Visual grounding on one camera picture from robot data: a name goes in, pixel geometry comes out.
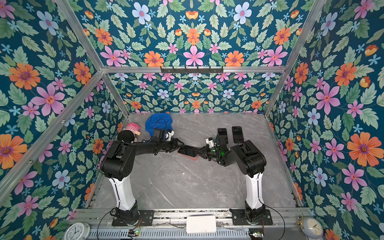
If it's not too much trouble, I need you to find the white round clock left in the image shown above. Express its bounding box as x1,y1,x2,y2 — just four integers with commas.
64,223,91,240

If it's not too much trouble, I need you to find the blue baseball cap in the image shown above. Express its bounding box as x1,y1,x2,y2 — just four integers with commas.
145,113,173,137

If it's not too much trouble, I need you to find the black phone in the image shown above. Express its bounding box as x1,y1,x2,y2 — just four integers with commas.
217,128,229,145
232,126,244,144
178,146,199,157

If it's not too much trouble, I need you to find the cream alarm clock right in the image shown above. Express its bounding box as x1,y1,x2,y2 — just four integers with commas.
296,214,324,240

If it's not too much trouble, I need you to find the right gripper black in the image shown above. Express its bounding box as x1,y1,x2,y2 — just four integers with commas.
195,145,222,161

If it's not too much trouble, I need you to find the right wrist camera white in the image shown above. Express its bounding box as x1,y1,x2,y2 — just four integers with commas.
206,138,215,149

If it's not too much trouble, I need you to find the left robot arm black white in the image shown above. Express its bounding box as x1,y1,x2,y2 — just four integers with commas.
100,129,185,226

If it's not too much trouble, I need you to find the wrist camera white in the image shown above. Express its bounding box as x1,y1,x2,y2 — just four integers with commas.
206,138,215,149
165,130,175,141

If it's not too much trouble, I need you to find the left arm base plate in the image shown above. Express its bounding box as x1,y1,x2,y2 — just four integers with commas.
112,210,155,227

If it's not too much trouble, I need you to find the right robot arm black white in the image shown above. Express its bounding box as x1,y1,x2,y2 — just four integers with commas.
197,136,267,225

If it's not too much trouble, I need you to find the pink phone case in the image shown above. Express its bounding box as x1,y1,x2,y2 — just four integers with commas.
184,155,199,161

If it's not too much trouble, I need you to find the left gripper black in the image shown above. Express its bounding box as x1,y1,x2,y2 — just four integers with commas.
158,137,185,153

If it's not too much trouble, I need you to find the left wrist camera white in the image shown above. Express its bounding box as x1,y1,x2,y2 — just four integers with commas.
165,130,175,141

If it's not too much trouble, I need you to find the black hook bar on frame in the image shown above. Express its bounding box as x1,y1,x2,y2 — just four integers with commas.
160,67,224,74

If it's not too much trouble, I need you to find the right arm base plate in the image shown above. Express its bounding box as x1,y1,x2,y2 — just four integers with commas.
230,209,273,226

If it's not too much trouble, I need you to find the plush doll pink hat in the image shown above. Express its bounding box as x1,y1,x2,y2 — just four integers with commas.
117,123,141,143

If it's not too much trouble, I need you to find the white box on rail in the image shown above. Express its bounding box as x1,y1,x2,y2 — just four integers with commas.
186,215,217,234

